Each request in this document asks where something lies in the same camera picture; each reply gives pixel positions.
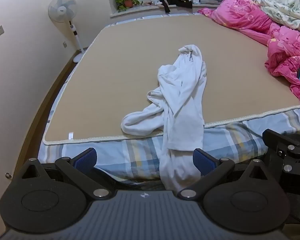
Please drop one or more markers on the pink floral quilt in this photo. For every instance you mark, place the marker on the pink floral quilt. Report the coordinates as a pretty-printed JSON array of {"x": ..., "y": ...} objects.
[{"x": 242, "y": 17}]

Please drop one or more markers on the window sill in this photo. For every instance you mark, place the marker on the window sill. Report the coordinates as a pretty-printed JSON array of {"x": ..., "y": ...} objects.
[{"x": 145, "y": 9}]

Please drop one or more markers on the wall switch plate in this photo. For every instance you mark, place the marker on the wall switch plate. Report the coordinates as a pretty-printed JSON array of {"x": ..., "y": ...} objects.
[{"x": 0, "y": 30}]

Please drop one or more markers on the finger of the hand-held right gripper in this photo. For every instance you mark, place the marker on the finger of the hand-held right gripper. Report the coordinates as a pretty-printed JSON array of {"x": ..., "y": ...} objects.
[{"x": 285, "y": 143}]

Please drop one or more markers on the white standing fan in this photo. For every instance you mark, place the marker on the white standing fan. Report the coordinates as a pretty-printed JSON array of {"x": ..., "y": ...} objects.
[{"x": 62, "y": 7}]

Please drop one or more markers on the black clothing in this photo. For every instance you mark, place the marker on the black clothing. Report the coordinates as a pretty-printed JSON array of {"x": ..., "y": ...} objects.
[{"x": 175, "y": 1}]

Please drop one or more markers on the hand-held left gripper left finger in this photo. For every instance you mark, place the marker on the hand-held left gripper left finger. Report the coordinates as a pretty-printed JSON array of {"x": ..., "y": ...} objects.
[{"x": 86, "y": 160}]

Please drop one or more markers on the small metal wall hook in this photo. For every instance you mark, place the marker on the small metal wall hook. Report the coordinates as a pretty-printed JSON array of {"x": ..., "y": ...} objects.
[{"x": 7, "y": 175}]

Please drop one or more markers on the white floral quilt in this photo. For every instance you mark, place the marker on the white floral quilt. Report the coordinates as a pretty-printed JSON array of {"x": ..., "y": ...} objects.
[{"x": 285, "y": 5}]

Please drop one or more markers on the white shirt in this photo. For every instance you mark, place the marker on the white shirt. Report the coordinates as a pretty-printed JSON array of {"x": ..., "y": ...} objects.
[{"x": 182, "y": 100}]

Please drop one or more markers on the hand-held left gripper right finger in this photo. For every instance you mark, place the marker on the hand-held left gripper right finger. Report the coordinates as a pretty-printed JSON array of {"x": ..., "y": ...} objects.
[{"x": 202, "y": 161}]

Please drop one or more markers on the tan bed mat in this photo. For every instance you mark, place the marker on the tan bed mat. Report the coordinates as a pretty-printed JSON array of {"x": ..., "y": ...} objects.
[{"x": 130, "y": 62}]

